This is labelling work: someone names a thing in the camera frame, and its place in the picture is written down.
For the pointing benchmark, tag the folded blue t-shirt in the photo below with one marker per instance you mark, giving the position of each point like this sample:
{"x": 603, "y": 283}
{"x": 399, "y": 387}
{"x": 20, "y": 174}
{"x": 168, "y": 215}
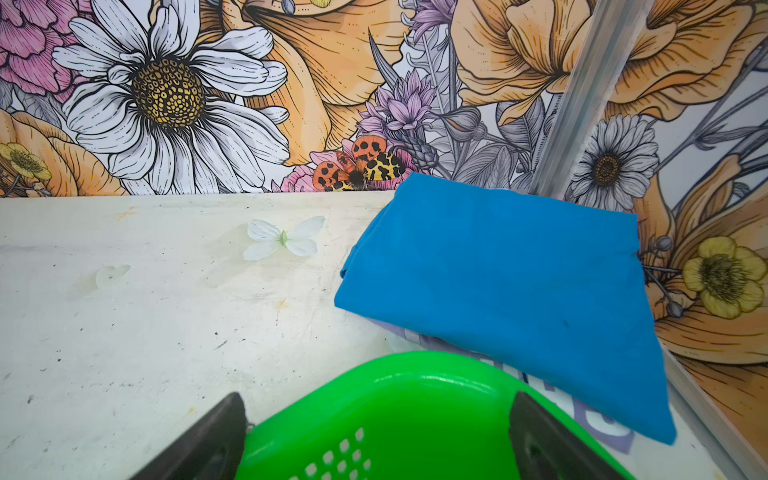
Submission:
{"x": 550, "y": 288}

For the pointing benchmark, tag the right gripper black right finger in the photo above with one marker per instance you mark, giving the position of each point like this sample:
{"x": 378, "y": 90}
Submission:
{"x": 546, "y": 448}

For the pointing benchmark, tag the folded white printed t-shirt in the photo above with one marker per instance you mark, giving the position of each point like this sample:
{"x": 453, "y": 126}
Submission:
{"x": 612, "y": 434}

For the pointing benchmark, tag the right aluminium corner post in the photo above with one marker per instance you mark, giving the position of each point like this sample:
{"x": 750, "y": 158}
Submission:
{"x": 614, "y": 29}

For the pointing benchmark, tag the green plastic basket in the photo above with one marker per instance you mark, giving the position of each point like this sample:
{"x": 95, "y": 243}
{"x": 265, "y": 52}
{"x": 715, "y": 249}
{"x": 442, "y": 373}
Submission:
{"x": 423, "y": 415}

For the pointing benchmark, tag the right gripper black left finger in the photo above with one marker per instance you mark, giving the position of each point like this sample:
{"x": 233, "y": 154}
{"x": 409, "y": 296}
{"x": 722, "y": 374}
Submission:
{"x": 212, "y": 448}

